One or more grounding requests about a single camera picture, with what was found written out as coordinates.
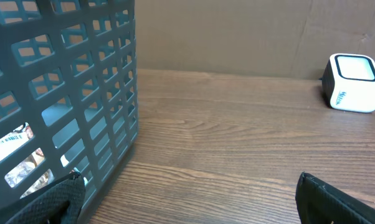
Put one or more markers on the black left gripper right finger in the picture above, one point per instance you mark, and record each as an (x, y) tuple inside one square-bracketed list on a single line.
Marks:
[(319, 202)]

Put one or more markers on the grey plastic shopping basket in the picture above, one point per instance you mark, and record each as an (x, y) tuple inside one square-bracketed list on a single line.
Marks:
[(68, 95)]

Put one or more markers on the white barcode scanner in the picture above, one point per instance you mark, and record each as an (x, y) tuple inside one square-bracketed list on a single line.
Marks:
[(348, 82)]

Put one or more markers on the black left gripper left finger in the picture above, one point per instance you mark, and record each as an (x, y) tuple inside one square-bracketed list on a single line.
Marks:
[(59, 202)]

